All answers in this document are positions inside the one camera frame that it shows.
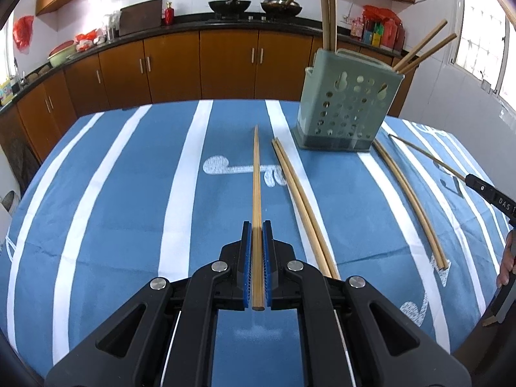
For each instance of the hanging red plastic bag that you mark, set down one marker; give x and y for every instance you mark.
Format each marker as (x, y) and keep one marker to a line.
(23, 32)

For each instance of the green basin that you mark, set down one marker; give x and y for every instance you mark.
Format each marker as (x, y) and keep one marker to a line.
(62, 57)

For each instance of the red white plastic bag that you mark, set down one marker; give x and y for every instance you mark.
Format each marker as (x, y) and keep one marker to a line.
(86, 39)

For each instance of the window with metal bars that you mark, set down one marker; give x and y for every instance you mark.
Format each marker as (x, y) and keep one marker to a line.
(483, 28)

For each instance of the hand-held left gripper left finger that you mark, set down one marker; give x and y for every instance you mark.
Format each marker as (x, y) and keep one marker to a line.
(246, 262)

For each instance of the green perforated utensil holder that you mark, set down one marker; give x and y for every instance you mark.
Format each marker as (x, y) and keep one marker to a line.
(346, 105)

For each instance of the wok with lid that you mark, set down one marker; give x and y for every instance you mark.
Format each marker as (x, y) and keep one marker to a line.
(281, 7)

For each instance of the small metal cup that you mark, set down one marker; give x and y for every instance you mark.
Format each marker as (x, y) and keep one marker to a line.
(485, 84)

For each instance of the dark wooden cutting board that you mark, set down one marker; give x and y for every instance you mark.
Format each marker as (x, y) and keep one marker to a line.
(141, 16)

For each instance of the wooden base cabinets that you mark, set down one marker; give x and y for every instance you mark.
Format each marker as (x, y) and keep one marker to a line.
(225, 68)

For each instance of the gas stove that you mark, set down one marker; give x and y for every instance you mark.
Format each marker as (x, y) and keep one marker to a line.
(258, 18)

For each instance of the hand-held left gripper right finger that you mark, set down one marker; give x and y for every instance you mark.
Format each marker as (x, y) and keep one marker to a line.
(268, 262)

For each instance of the pink label jar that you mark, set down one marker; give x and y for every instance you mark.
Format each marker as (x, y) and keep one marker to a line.
(356, 30)

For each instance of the person's right hand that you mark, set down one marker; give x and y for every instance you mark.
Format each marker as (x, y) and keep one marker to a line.
(507, 262)

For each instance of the yellow green box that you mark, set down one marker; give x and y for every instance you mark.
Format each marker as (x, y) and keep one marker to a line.
(375, 36)

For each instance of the black kitchen countertop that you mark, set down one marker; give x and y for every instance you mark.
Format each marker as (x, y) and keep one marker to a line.
(189, 19)

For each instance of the blue white striped tablecloth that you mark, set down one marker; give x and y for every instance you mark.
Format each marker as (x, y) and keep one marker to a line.
(121, 209)

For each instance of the chopstick pair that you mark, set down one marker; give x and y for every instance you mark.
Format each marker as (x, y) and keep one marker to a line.
(415, 198)
(308, 209)

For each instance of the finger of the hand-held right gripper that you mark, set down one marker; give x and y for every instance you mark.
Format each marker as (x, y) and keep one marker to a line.
(494, 196)

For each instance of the steel container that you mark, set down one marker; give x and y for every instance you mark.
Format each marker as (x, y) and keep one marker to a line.
(112, 28)

